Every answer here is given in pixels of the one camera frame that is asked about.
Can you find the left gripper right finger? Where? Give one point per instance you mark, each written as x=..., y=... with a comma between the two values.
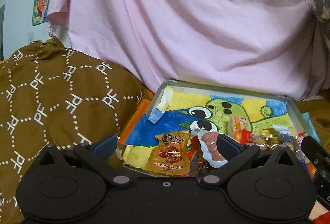
x=239, y=158

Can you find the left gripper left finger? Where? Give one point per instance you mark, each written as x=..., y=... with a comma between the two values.
x=94, y=157

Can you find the orange round snack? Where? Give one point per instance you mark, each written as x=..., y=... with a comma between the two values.
x=311, y=170

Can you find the orange clear snack packet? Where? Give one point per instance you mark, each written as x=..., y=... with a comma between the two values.
x=236, y=125

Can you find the white blue sausage packet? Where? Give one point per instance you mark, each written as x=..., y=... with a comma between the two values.
x=208, y=144

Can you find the blue snack packet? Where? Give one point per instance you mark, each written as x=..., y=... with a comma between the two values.
x=284, y=133

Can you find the clear red nut packet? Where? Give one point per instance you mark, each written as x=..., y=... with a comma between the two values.
x=265, y=143

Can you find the gold foil snack packet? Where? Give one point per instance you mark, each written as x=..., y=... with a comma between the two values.
x=170, y=157

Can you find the red snack packet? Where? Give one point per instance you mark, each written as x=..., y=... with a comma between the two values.
x=198, y=165

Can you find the colourful striped bedspread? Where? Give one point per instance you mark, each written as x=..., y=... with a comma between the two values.
x=315, y=107

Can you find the grey painted tray box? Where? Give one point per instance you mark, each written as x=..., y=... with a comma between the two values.
x=179, y=106

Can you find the pink draped sheet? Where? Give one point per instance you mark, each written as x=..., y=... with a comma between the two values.
x=271, y=46

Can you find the plastic bag of clothes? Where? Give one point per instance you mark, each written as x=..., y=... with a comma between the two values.
x=320, y=8

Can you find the cartoon wall poster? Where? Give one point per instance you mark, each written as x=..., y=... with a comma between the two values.
x=40, y=12

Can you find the dark picture frame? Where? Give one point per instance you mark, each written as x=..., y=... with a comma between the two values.
x=2, y=17

